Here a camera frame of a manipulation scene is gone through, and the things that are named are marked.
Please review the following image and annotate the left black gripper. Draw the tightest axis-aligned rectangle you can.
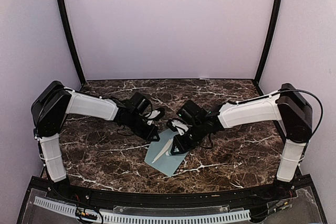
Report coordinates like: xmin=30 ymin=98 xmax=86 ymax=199
xmin=127 ymin=113 xmax=160 ymax=141

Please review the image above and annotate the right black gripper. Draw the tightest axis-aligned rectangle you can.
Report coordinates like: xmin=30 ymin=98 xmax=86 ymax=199
xmin=171 ymin=122 xmax=206 ymax=155

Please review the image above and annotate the teal paper envelope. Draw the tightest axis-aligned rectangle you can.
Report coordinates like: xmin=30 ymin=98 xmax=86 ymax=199
xmin=144 ymin=129 xmax=188 ymax=177

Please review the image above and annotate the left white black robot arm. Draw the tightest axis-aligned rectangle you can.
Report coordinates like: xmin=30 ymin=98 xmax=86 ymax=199
xmin=31 ymin=81 xmax=165 ymax=201

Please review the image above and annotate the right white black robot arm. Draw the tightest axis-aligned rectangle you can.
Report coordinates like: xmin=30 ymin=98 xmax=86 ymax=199
xmin=170 ymin=83 xmax=318 ymax=200

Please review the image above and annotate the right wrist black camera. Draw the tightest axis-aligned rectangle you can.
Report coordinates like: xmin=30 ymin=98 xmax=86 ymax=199
xmin=166 ymin=119 xmax=188 ymax=135

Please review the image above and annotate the wrist black camera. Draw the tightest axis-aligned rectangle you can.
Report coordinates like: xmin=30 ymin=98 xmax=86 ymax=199
xmin=166 ymin=119 xmax=188 ymax=135
xmin=146 ymin=107 xmax=165 ymax=125

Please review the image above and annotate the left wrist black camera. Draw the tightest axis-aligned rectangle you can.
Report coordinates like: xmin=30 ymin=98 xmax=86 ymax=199
xmin=146 ymin=107 xmax=165 ymax=125

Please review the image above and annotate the black front rail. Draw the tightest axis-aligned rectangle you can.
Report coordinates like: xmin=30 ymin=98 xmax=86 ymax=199
xmin=41 ymin=180 xmax=292 ymax=209

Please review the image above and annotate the white slotted cable duct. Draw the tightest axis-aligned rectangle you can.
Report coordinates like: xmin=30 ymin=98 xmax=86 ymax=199
xmin=34 ymin=196 xmax=250 ymax=223

